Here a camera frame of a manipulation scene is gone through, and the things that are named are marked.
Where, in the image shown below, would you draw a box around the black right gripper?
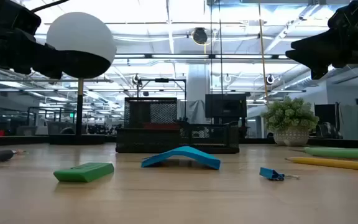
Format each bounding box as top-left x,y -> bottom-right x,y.
285,0 -> 358,80

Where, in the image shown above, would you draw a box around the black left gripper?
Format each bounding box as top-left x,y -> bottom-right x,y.
0,0 -> 63,80

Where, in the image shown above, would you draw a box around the green handled scissors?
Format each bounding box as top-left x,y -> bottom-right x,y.
289,146 -> 358,159

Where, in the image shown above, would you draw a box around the green eraser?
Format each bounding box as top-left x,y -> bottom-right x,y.
53,162 -> 115,183

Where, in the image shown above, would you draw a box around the black mesh desk organizer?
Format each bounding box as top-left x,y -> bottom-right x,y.
116,96 -> 241,154

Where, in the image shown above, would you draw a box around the white globe lamp black base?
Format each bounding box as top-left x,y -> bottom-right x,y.
46,11 -> 117,146

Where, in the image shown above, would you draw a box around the green potted plant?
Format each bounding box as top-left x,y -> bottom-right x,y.
261,95 -> 319,147

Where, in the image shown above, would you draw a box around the grey green fabric panel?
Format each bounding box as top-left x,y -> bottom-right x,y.
339,104 -> 358,140

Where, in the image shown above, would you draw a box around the black monitor on stand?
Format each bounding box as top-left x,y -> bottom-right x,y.
204,93 -> 247,125

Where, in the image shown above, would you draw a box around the blue binder clip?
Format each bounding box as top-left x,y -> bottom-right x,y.
259,167 -> 300,182

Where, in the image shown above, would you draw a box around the grey fabric cover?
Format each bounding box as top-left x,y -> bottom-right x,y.
186,99 -> 208,124

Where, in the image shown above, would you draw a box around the blue sticky note pad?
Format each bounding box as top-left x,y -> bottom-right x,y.
140,145 -> 222,170

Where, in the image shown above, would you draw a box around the black metal rig frame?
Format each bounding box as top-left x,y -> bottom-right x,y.
26,106 -> 77,135

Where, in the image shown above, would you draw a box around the thick yellow hanging cable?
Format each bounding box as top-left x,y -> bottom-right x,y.
257,0 -> 270,105

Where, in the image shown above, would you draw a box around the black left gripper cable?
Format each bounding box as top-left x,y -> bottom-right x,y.
30,0 -> 70,14

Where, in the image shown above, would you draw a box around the black table frame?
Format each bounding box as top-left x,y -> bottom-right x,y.
0,134 -> 358,149

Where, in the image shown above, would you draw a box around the black hanging cable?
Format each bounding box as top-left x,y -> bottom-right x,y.
209,0 -> 213,94
218,0 -> 224,94

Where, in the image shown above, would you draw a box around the black metal gantry frame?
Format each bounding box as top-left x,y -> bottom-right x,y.
136,77 -> 188,121

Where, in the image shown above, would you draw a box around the black ceiling cable reel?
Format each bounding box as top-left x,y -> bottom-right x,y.
191,27 -> 209,46

